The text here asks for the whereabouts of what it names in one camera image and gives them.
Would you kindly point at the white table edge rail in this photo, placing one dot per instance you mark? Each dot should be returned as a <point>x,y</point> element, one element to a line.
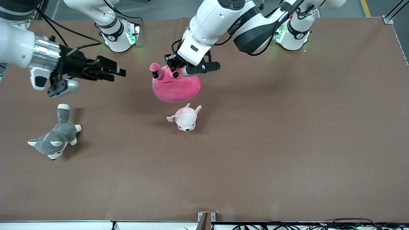
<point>64,226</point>

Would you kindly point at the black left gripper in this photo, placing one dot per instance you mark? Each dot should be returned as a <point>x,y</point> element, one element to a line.
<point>171,61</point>

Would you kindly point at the grey white husky plush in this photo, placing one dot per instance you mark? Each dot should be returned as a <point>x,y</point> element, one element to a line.
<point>54,140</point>

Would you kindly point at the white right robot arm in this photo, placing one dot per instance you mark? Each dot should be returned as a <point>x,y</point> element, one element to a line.
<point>16,44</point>

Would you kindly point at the metal table edge bracket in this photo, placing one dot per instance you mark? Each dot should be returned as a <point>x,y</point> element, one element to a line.
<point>206,220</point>

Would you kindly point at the brown table cover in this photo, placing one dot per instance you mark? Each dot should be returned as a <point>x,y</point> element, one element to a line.
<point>223,175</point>

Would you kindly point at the aluminium frame post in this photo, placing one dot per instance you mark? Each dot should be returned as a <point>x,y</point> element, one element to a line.
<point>387,19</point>

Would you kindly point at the pink snail plush toy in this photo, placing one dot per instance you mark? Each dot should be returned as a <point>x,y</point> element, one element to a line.
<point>175,91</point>

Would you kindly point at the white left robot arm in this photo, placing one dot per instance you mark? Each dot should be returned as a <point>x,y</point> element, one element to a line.
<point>217,19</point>

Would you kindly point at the light pink dog plush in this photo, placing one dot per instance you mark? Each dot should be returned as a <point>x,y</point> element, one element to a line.
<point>185,119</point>

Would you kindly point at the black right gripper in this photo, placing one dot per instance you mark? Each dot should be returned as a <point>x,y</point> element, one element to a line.
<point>73,65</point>

